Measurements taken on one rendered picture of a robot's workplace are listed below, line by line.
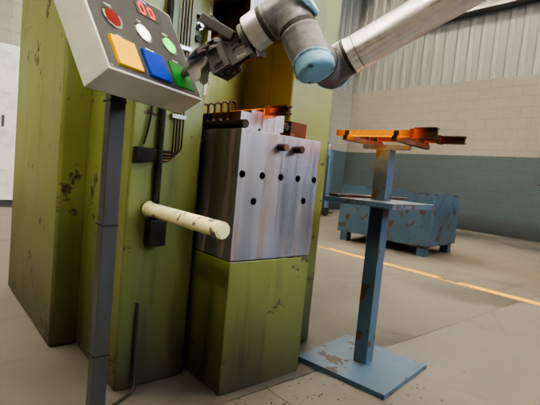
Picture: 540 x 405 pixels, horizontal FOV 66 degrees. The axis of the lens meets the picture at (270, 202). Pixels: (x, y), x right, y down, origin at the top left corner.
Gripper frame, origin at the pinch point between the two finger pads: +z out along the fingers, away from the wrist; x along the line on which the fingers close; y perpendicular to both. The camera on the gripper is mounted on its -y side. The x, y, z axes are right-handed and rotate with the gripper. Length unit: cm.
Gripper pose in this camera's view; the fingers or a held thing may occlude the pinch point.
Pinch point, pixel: (184, 71)
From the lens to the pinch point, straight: 117.4
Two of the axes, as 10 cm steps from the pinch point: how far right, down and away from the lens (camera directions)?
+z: -8.3, 4.0, 3.9
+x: 4.2, -0.3, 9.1
